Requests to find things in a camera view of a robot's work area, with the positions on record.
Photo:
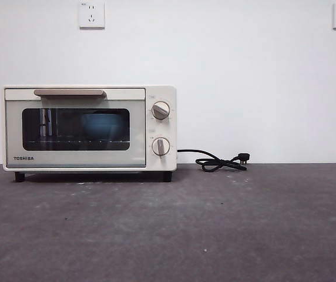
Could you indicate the cream Toshiba toaster oven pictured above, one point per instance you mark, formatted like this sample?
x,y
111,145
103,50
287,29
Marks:
x,y
172,129

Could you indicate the round temperature knob, slanted pointer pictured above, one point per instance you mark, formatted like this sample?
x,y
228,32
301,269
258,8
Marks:
x,y
160,110

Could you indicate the blue ribbed bowl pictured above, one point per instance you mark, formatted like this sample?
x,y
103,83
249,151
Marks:
x,y
102,126

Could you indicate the round timer knob, upright pointer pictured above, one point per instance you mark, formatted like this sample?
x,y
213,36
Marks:
x,y
160,146

